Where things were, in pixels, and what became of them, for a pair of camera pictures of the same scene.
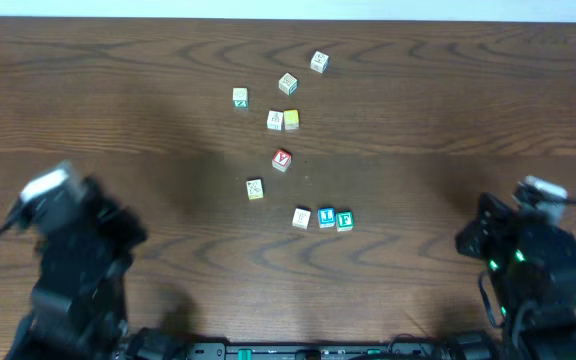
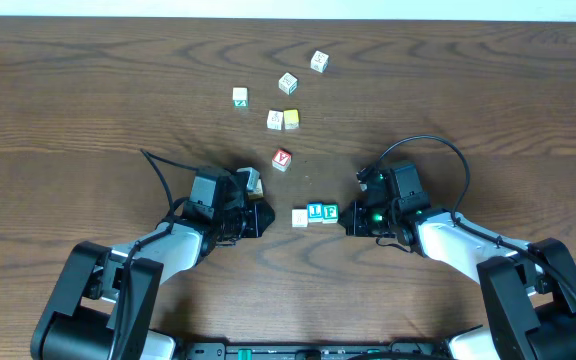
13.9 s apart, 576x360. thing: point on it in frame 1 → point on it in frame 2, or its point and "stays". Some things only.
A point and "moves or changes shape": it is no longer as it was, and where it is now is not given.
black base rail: (339, 351) stays
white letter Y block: (301, 217) stays
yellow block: (291, 119) stays
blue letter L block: (326, 217) → (315, 212)
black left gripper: (95, 244) → (265, 216)
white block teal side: (288, 83) stays
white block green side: (240, 97) stays
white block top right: (319, 61) stays
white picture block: (275, 119) stays
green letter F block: (344, 221) moves or changes shape
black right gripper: (488, 223) → (356, 227)
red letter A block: (281, 160) stays
